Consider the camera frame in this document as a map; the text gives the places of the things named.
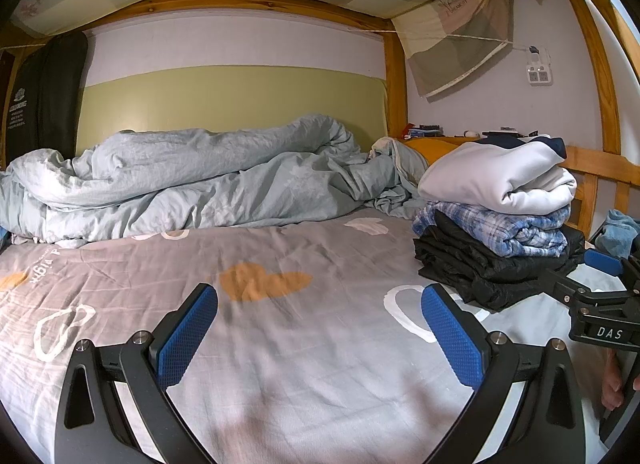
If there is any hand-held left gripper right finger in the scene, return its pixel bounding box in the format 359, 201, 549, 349
421, 283, 587, 464

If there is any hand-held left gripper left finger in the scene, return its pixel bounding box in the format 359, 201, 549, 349
54, 283, 219, 464

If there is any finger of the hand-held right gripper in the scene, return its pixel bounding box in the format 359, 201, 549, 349
542, 268, 603, 309
583, 248, 632, 277

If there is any white and navy varsity jacket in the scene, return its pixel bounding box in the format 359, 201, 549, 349
417, 136, 579, 218

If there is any person's right hand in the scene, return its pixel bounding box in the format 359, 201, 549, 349
599, 348, 633, 411

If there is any light blue cloth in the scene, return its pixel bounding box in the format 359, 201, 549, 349
594, 209, 640, 258

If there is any folded black jacket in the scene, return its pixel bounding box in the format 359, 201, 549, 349
412, 209, 597, 315

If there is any folded blue plaid shirt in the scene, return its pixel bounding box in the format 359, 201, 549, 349
412, 199, 571, 259

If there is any grey printed bed sheet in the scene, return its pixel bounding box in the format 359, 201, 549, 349
0, 208, 617, 464

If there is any grey duvet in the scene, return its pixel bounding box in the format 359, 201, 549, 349
0, 113, 427, 246

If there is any yellow pillow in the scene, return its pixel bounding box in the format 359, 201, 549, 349
402, 137, 477, 168

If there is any cream cloth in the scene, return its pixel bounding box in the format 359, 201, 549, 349
369, 136, 402, 161

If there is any small clutter on bed ledge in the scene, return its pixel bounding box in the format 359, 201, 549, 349
407, 122, 539, 141

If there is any checked curtain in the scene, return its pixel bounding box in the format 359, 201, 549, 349
391, 0, 517, 98

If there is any black hanging garment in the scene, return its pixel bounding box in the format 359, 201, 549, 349
0, 32, 90, 171

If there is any white wall power socket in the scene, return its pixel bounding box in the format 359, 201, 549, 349
522, 45, 554, 87

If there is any green padded wall panel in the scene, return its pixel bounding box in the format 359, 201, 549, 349
74, 65, 389, 156

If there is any wooden bed frame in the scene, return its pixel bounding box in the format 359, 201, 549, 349
0, 0, 640, 250

